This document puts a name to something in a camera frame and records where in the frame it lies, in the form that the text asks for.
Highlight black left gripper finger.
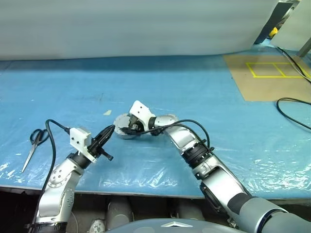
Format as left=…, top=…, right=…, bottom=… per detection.
left=95, top=124, right=116, bottom=143
left=100, top=128, right=115, bottom=148

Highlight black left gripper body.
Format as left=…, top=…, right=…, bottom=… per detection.
left=87, top=137, right=114, bottom=162

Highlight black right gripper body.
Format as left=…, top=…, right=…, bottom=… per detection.
left=128, top=115, right=146, bottom=133

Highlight motor housing with copper windings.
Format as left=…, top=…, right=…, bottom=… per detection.
left=118, top=132, right=143, bottom=141

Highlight round grey motor lid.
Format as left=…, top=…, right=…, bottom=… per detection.
left=114, top=113, right=134, bottom=134

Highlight dark grey rounded cylinder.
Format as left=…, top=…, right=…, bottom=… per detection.
left=105, top=197, right=134, bottom=231
left=173, top=200, right=205, bottom=222

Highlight blue plastic table cover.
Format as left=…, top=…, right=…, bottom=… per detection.
left=0, top=40, right=311, bottom=200

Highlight white foam backdrop board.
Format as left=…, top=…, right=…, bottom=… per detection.
left=0, top=0, right=280, bottom=61

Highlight grey robot torso with logo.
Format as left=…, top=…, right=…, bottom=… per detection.
left=104, top=219, right=242, bottom=233

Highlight brown cardboard sheet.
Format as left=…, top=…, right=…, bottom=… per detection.
left=223, top=53, right=311, bottom=101

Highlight yellow tape rectangle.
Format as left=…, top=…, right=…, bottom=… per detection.
left=245, top=62, right=308, bottom=79

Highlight white panel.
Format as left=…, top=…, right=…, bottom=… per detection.
left=270, top=4, right=311, bottom=53

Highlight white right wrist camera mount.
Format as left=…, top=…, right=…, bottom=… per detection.
left=129, top=100, right=156, bottom=132

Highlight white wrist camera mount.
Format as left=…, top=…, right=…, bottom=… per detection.
left=69, top=126, right=98, bottom=163
left=129, top=100, right=156, bottom=132

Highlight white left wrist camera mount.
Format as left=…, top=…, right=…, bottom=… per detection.
left=69, top=126, right=98, bottom=163

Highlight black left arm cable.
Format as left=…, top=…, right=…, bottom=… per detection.
left=34, top=118, right=71, bottom=219

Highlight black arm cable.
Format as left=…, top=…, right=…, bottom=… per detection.
left=138, top=118, right=216, bottom=153
left=34, top=118, right=71, bottom=219

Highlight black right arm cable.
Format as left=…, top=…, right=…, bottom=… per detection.
left=138, top=118, right=216, bottom=153

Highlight black-handled scissors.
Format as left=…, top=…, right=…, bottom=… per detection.
left=21, top=128, right=49, bottom=174

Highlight looped black cable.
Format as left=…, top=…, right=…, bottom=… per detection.
left=276, top=97, right=311, bottom=131

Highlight thin black cable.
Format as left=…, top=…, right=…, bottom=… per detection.
left=275, top=46, right=311, bottom=83

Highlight grey slanted post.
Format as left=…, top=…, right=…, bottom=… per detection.
left=253, top=0, right=301, bottom=45

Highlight metal bracket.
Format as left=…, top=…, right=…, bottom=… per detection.
left=298, top=35, right=311, bottom=58

